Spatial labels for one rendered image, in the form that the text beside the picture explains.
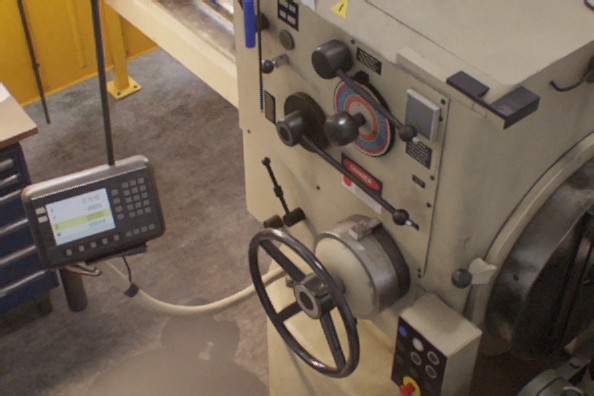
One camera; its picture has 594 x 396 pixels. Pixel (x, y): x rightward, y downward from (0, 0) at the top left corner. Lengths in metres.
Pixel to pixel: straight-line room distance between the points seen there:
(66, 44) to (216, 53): 1.75
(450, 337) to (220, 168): 2.54
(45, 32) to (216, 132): 0.94
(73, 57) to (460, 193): 3.11
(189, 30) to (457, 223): 1.48
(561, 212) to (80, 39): 3.09
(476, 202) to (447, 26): 0.34
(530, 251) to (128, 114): 3.05
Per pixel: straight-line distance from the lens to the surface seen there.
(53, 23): 4.49
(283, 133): 2.04
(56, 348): 3.70
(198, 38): 3.00
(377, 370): 2.79
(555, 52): 1.76
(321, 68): 1.84
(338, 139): 1.83
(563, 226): 1.96
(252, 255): 2.08
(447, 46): 1.73
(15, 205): 3.34
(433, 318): 1.96
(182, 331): 3.66
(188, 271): 3.86
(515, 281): 1.99
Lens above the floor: 2.87
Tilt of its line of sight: 44 degrees down
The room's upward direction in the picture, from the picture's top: straight up
